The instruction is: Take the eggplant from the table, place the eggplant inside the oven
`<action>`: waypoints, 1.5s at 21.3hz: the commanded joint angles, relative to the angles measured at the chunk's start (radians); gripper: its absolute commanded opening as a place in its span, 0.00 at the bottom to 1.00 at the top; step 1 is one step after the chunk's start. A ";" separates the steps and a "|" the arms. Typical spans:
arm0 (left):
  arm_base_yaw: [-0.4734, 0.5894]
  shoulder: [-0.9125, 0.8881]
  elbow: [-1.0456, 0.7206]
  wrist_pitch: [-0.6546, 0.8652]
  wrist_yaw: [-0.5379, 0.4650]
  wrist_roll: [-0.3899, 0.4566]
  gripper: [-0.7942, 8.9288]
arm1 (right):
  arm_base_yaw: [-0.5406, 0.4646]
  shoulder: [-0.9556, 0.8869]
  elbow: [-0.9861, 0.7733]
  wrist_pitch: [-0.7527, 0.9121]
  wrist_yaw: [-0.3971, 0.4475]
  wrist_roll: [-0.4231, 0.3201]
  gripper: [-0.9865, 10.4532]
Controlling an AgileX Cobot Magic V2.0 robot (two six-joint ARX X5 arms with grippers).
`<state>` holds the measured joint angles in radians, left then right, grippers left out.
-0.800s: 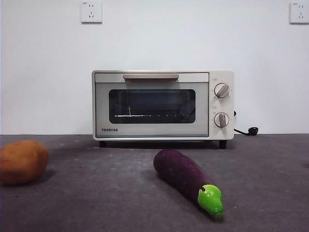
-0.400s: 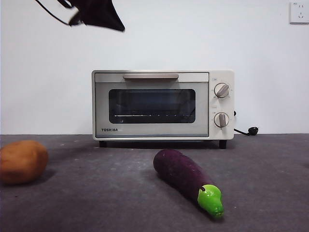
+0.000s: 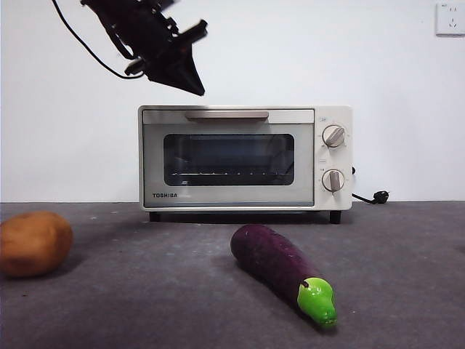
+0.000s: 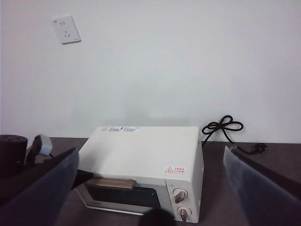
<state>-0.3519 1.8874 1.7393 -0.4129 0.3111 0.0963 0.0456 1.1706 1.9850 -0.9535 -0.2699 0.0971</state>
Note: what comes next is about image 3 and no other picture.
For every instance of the brown potato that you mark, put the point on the brown potato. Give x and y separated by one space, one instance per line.
34 245

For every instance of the beige oven knob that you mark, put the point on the beige oven knob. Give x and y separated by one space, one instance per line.
333 180
334 136

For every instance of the purple eggplant green stem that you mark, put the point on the purple eggplant green stem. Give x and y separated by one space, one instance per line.
276 261

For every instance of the white wall socket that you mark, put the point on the white wall socket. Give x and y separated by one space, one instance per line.
450 20

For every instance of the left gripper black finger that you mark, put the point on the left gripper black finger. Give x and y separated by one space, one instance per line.
170 76
189 63

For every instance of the white toaster oven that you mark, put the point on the white toaster oven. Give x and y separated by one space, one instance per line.
334 207

